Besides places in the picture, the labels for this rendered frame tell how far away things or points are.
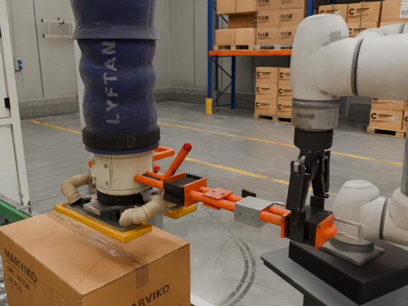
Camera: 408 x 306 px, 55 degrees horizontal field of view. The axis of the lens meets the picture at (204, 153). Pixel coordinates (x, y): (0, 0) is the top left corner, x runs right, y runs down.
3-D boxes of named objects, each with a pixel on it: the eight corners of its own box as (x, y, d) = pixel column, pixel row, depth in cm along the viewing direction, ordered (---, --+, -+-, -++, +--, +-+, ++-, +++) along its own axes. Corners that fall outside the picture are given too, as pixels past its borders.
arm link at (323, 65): (280, 99, 75) (351, 104, 68) (284, 13, 71) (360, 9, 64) (299, 94, 83) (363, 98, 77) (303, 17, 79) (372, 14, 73)
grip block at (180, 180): (161, 200, 103) (160, 179, 102) (185, 190, 111) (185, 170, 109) (184, 208, 98) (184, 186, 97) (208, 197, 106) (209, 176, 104)
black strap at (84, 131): (67, 141, 115) (65, 128, 114) (128, 129, 132) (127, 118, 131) (116, 154, 101) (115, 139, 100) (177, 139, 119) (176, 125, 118)
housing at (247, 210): (232, 221, 91) (233, 203, 90) (248, 212, 96) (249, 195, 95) (258, 229, 87) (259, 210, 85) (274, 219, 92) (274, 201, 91)
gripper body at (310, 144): (305, 122, 83) (303, 164, 85) (286, 128, 77) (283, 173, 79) (340, 126, 78) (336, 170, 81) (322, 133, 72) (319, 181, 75)
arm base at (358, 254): (335, 234, 166) (336, 221, 165) (385, 253, 149) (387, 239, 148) (308, 244, 155) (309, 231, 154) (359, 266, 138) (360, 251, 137)
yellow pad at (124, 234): (54, 210, 122) (52, 195, 121) (82, 201, 129) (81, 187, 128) (124, 244, 101) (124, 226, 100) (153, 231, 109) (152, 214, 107)
